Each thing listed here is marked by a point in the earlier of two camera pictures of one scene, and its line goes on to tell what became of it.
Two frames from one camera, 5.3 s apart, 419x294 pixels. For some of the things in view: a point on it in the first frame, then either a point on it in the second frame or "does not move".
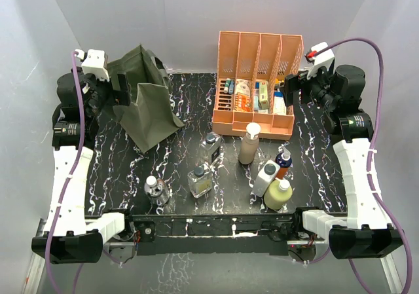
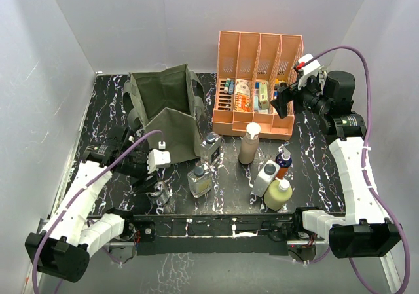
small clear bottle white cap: x=157 y=189 does not move
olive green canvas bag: x=150 y=117 -> x=169 y=101
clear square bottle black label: x=210 y=147 does not move
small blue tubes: x=229 y=86 does not move
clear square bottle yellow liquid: x=200 y=181 does not move
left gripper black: x=118 y=97 -> x=144 y=184
